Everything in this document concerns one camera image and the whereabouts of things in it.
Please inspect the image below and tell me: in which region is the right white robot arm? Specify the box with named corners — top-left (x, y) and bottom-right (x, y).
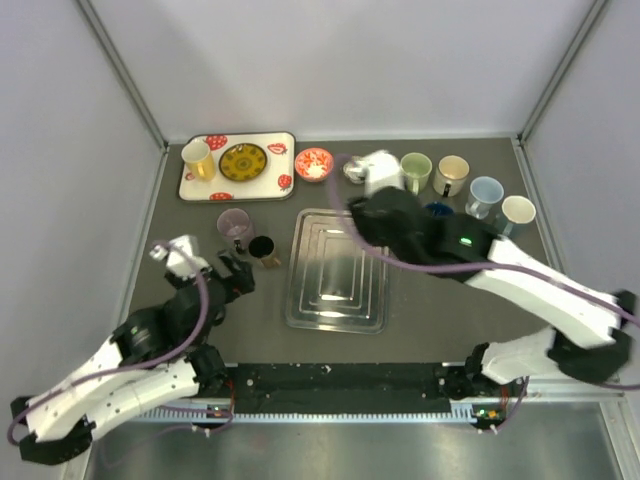
top-left (347, 187), bottom-right (636, 396)

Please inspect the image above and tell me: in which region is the purple cable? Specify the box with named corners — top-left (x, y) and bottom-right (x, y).
top-left (327, 153), bottom-right (640, 391)
top-left (5, 240), bottom-right (211, 446)

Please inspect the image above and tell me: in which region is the dark red brown mug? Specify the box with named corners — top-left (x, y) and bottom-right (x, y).
top-left (248, 236), bottom-right (281, 268)

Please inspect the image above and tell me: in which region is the light green mug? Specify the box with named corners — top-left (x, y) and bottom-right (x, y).
top-left (400, 152), bottom-right (432, 195)

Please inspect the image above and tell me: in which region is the red patterned bowl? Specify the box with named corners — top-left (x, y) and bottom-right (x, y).
top-left (294, 147), bottom-right (334, 183)

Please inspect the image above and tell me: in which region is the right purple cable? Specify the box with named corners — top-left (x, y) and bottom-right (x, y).
top-left (327, 153), bottom-right (640, 391)

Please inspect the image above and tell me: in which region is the yellow mug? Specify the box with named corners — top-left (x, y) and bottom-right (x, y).
top-left (181, 139), bottom-right (215, 182)

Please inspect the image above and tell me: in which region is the metal tray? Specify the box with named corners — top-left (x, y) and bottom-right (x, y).
top-left (284, 208), bottom-right (388, 335)

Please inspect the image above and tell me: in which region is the pale blue footed mug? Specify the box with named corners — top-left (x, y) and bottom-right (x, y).
top-left (465, 176), bottom-right (504, 220)

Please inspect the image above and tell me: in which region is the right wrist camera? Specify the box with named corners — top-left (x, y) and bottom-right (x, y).
top-left (362, 150), bottom-right (405, 197)

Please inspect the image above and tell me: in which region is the grey blue mug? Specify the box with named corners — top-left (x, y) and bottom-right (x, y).
top-left (493, 195), bottom-right (537, 238)

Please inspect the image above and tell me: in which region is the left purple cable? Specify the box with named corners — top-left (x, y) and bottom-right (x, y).
top-left (5, 240), bottom-right (211, 446)

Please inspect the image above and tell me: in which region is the small flower shaped bowl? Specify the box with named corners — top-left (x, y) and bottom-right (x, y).
top-left (342, 156), bottom-right (368, 185)

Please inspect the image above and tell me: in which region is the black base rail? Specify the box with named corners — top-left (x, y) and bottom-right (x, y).
top-left (195, 363), bottom-right (513, 415)

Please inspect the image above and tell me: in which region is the yellow patterned plate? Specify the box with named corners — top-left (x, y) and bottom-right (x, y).
top-left (218, 143), bottom-right (268, 183)

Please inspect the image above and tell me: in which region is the strawberry pattern tray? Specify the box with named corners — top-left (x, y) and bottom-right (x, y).
top-left (178, 132), bottom-right (295, 203)

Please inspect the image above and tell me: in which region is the lilac mug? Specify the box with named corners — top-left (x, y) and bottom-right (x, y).
top-left (216, 208), bottom-right (255, 254)

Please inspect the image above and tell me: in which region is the grey cable duct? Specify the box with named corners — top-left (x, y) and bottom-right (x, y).
top-left (144, 397), bottom-right (506, 425)

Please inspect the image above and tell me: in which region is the dark blue mug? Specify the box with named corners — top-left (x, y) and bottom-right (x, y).
top-left (424, 202), bottom-right (454, 218)

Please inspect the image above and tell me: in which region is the cream speckled mug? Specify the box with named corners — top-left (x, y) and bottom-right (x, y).
top-left (433, 155), bottom-right (470, 198)

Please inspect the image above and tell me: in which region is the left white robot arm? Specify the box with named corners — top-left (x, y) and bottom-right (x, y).
top-left (10, 245), bottom-right (255, 466)

